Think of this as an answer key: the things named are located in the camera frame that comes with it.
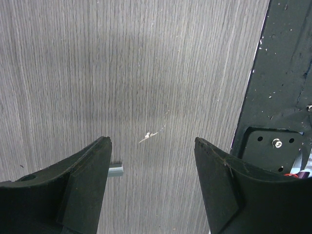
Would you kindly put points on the silver staple strip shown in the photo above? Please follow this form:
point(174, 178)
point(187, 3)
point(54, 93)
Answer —
point(115, 170)

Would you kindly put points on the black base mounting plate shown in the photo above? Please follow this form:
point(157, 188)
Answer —
point(280, 83)

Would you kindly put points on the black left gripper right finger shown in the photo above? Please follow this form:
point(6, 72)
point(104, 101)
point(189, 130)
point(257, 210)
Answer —
point(240, 198)

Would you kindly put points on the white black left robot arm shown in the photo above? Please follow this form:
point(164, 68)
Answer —
point(273, 151)

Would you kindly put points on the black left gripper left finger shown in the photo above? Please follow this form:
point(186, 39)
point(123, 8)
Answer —
point(64, 198)

